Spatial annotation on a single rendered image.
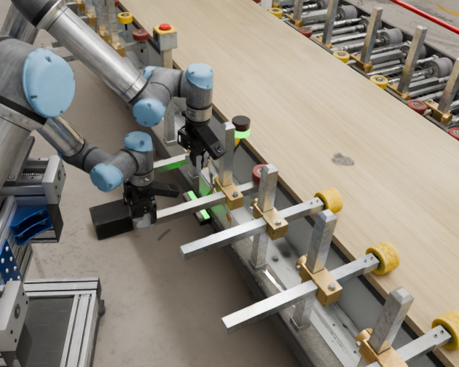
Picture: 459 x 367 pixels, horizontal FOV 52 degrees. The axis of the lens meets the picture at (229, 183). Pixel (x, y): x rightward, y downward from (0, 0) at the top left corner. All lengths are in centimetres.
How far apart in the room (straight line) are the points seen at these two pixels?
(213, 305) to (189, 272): 23
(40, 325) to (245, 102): 125
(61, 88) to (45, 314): 136
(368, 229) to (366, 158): 37
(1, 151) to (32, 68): 16
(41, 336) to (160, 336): 51
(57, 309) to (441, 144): 169
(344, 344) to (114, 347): 109
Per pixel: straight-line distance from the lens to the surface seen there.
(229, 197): 157
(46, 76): 94
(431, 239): 155
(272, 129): 185
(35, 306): 220
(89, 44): 119
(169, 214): 152
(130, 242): 262
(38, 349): 208
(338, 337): 158
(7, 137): 96
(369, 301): 151
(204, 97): 131
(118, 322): 233
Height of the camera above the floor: 193
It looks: 41 degrees down
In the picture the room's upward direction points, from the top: 3 degrees clockwise
